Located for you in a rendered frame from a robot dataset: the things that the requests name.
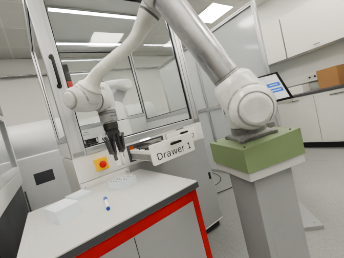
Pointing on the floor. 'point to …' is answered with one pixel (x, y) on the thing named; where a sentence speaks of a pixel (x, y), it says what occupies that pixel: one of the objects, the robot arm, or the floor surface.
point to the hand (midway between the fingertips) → (120, 159)
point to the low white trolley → (125, 223)
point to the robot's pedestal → (270, 210)
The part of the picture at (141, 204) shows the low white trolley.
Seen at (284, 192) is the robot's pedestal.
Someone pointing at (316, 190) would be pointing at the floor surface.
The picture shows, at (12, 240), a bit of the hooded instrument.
